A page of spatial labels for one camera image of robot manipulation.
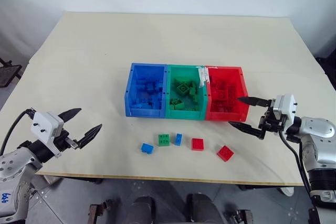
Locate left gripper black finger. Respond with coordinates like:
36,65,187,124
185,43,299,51
58,108,82,125
78,123,103,149

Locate large green square brick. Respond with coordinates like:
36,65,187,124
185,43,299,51
176,82,192,96

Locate green plastic bin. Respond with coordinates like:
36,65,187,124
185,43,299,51
164,64,208,120

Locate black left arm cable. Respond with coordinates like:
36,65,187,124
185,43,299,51
0,108,36,158

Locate blue plastic bin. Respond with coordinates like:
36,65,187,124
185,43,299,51
123,62,169,118

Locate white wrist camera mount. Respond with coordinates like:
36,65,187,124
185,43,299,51
30,111,65,158
272,93,298,123

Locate red plastic bin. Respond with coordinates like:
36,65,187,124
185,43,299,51
204,65,250,123

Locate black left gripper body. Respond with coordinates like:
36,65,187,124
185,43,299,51
53,129,80,154

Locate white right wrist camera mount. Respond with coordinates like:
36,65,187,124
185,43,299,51
272,93,298,123

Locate black metal stand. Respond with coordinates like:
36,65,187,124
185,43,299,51
0,57,22,89

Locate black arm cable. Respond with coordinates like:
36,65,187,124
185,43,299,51
277,126,317,200
0,108,36,158

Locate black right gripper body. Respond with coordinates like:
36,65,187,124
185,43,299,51
258,108,287,141

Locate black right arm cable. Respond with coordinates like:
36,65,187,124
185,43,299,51
277,126,317,200

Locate red four-stud toy brick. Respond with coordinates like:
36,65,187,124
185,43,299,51
191,137,205,152
216,144,235,163

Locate white tape strip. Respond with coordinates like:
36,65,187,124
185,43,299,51
196,65,211,89

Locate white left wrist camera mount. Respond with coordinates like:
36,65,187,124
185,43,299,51
30,111,65,158

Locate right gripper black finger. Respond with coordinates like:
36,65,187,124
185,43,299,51
236,96,275,108
228,121,264,138

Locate rusty metal bracket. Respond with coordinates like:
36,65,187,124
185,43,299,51
225,209,253,224
89,199,124,224

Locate wide blue toy brick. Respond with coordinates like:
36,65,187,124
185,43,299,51
140,143,155,155

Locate green four-stud toy brick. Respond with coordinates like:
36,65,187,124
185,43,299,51
157,133,171,147

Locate white table foot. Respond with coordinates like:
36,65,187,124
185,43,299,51
279,185,295,197

